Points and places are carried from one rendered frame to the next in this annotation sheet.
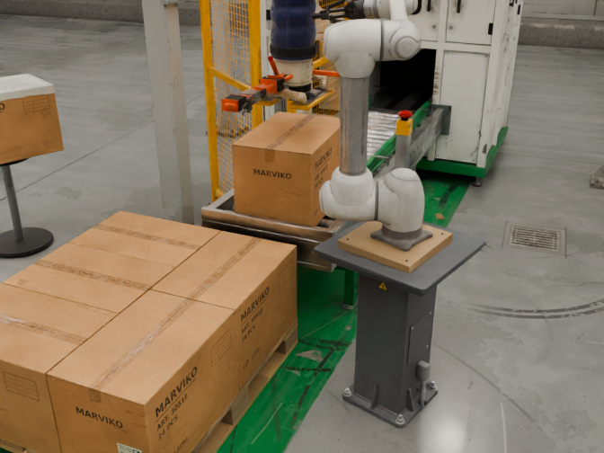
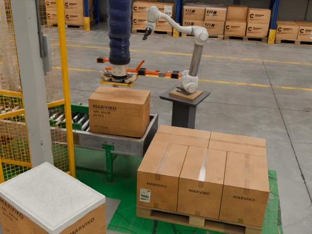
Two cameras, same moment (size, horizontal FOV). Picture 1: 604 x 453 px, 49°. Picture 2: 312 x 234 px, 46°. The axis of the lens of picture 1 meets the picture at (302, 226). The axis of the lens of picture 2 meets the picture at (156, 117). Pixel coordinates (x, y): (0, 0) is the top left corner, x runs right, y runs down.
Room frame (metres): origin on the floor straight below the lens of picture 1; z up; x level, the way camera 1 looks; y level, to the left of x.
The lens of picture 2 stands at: (3.53, 3.78, 2.47)
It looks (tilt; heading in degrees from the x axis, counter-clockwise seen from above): 25 degrees down; 259
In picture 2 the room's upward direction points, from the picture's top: 2 degrees clockwise
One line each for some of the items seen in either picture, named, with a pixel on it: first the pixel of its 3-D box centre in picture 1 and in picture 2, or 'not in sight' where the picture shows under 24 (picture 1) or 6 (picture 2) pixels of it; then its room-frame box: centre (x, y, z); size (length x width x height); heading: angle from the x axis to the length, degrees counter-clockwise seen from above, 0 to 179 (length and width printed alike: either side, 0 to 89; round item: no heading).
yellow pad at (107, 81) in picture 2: (276, 92); (116, 81); (3.25, 0.13, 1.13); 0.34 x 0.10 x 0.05; 158
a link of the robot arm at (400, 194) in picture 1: (401, 198); (187, 79); (2.34, -0.38, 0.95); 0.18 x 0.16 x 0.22; 87
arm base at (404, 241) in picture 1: (404, 227); (184, 88); (2.36, -0.40, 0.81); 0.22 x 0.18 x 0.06; 135
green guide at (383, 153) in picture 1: (404, 137); (38, 101); (4.18, -0.67, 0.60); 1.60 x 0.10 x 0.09; 157
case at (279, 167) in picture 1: (293, 168); (120, 111); (3.21, 0.04, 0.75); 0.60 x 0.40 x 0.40; 160
